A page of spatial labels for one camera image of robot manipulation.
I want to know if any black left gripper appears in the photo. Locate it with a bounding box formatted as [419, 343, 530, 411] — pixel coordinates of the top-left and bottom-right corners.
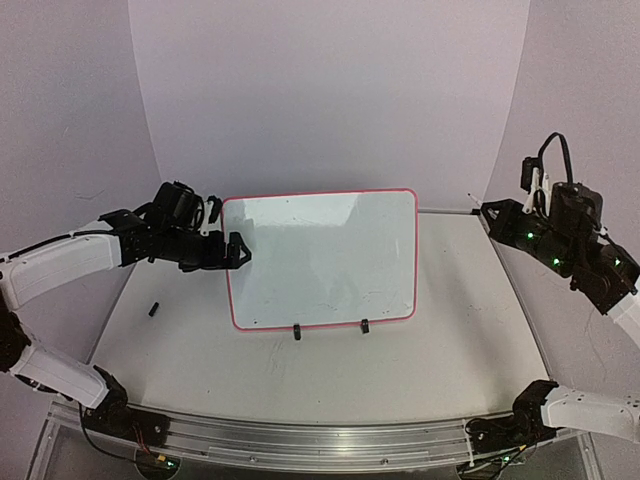
[159, 225, 251, 272]

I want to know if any white marker pen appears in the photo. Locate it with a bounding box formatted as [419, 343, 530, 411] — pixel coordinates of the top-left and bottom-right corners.
[467, 193, 482, 207]

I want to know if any pink framed whiteboard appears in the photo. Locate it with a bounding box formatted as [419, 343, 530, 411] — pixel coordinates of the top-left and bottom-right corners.
[221, 188, 419, 332]

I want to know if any black marker cap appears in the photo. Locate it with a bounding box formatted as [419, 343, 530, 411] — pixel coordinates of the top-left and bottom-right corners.
[148, 302, 159, 317]

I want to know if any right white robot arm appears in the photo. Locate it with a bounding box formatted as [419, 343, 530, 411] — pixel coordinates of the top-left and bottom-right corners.
[471, 182, 639, 451]

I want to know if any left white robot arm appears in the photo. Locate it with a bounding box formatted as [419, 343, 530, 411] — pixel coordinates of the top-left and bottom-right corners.
[1, 182, 252, 436]

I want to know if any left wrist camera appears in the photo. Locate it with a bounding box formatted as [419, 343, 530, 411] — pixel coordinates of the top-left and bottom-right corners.
[200, 195, 223, 236]

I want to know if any right camera black cable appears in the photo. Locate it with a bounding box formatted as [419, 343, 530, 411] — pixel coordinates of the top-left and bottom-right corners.
[537, 132, 576, 184]

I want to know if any aluminium front rail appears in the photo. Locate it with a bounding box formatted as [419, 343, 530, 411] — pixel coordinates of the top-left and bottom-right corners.
[47, 404, 594, 474]

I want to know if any left base black cable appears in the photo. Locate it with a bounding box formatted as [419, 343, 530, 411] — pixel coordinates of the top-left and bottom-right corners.
[77, 417, 174, 471]

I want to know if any base black cable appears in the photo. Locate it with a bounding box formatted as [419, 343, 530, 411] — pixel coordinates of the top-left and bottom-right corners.
[462, 414, 541, 471]
[77, 417, 174, 471]

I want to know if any right base black cable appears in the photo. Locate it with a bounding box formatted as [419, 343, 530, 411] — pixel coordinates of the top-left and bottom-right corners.
[462, 414, 541, 471]

